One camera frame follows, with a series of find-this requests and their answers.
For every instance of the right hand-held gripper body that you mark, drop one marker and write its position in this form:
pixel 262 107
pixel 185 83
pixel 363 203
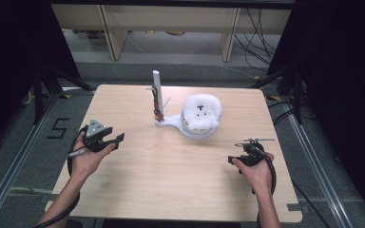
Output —
pixel 252 155

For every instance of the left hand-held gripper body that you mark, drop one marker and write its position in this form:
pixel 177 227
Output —
pixel 95 136

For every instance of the white hook stand with tray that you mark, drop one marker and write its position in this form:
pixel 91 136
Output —
pixel 158 91

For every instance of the person's right hand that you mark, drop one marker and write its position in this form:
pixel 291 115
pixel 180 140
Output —
pixel 259 179

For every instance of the person's left hand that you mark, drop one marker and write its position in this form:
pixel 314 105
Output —
pixel 87 164

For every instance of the black metal stand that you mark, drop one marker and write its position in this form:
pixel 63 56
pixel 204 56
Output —
pixel 38 95
pixel 297 95

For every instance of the dark curtain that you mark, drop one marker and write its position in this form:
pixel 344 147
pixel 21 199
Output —
pixel 345 79
pixel 12 57

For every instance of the yellow object under shelf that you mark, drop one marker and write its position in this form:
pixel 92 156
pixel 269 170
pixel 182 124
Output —
pixel 175 32

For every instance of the light wooden shelf unit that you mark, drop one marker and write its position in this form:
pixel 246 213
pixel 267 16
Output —
pixel 171 19

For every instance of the metal floor rail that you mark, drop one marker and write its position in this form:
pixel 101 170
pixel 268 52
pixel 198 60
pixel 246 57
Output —
pixel 316 167
pixel 19 158

